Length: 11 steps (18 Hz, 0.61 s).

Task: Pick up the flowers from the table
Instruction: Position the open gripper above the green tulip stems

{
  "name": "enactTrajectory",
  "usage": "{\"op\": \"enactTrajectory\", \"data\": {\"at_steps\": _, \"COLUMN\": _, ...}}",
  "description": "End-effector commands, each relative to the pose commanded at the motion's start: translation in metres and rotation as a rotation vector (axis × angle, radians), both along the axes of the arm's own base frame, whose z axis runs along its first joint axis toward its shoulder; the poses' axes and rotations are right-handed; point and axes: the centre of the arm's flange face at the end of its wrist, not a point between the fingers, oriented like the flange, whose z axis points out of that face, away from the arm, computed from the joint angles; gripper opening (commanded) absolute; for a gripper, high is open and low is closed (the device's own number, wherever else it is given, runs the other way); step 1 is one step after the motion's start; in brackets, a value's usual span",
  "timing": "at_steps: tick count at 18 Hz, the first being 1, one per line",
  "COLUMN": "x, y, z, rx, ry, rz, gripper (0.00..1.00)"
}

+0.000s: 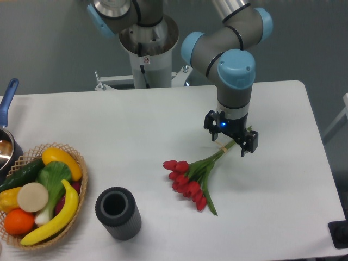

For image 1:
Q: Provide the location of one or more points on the blue handled saucepan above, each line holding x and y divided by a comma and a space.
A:
10, 149

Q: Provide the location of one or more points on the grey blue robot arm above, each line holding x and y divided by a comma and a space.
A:
222, 57

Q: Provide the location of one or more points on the dark grey ribbed vase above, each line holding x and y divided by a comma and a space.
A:
117, 211

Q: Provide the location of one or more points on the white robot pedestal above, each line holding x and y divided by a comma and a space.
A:
150, 54

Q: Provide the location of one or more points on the yellow banana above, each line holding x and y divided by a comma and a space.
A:
60, 221

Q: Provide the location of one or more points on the red tulip bouquet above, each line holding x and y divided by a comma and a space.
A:
191, 179

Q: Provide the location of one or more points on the dark green cucumber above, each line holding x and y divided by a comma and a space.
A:
26, 174

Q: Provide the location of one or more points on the green bok choy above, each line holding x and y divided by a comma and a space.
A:
50, 177

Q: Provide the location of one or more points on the white frame at right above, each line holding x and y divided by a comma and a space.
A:
334, 127

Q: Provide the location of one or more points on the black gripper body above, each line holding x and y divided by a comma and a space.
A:
233, 128

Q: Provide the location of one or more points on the yellow bell pepper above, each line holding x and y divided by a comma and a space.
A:
9, 199

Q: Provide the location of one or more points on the orange fruit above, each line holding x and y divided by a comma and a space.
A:
18, 222

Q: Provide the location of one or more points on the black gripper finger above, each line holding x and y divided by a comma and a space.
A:
249, 142
211, 124

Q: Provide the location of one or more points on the black device at table edge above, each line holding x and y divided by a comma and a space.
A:
338, 232

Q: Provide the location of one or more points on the woven wicker basket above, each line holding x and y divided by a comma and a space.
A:
79, 186

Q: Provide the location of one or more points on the beige round disc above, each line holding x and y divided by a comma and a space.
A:
32, 197

